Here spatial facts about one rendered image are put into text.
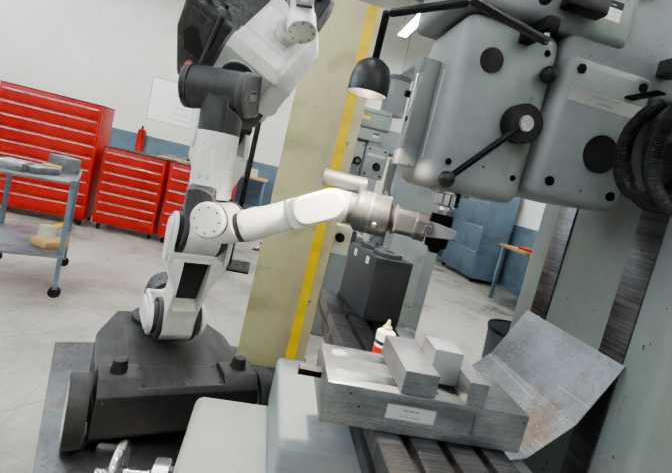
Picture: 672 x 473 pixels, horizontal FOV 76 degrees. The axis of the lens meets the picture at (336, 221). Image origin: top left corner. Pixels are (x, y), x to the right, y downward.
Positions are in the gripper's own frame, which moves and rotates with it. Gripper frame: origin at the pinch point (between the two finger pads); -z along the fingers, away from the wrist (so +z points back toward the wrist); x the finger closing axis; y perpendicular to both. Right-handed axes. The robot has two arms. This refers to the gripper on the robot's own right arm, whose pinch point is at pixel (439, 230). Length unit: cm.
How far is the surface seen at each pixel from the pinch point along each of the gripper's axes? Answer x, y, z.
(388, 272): 31.9, 17.4, 6.0
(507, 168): -8.2, -14.8, -7.8
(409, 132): -5.0, -17.5, 11.2
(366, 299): 30.3, 26.3, 10.2
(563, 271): 17.1, 3.2, -33.7
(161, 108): 793, -56, 516
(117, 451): -15, 57, 51
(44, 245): 183, 91, 234
